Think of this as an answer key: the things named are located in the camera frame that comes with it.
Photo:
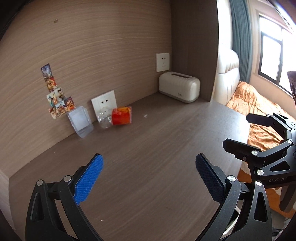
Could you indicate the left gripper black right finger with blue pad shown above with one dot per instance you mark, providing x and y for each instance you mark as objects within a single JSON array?
[{"x": 243, "y": 212}]

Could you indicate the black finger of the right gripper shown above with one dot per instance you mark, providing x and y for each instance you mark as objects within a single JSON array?
[
  {"x": 253, "y": 156},
  {"x": 284, "y": 126}
]

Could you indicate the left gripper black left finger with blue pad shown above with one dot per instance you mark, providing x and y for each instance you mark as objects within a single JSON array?
[{"x": 43, "y": 220}]

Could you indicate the white trash bin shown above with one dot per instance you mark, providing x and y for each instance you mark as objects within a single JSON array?
[{"x": 232, "y": 222}]

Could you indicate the cream padded headboard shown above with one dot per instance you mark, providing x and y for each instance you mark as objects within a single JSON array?
[{"x": 227, "y": 76}]

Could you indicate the black framed window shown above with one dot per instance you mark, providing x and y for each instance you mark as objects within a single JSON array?
[{"x": 276, "y": 52}]

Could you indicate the cream tissue box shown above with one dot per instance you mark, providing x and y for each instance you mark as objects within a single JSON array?
[{"x": 182, "y": 87}]

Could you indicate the teal curtain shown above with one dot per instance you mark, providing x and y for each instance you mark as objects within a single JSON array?
[{"x": 242, "y": 37}]

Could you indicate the clear plastic box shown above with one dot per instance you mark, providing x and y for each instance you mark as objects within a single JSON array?
[{"x": 81, "y": 122}]

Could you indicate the clear crumpled plastic cup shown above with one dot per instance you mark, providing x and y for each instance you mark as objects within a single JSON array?
[{"x": 104, "y": 118}]

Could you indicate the orange snack packet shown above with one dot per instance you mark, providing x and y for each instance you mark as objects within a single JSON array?
[{"x": 122, "y": 116}]

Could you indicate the anime stickers on wall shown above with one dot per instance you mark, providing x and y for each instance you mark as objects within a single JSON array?
[{"x": 59, "y": 103}]

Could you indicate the white wall socket upper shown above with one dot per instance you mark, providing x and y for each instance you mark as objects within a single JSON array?
[{"x": 162, "y": 62}]

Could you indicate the white wall socket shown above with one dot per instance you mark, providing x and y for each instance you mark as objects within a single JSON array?
[
  {"x": 162, "y": 62},
  {"x": 104, "y": 104}
]

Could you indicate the white wall socket lower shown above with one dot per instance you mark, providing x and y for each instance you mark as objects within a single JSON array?
[{"x": 104, "y": 104}]

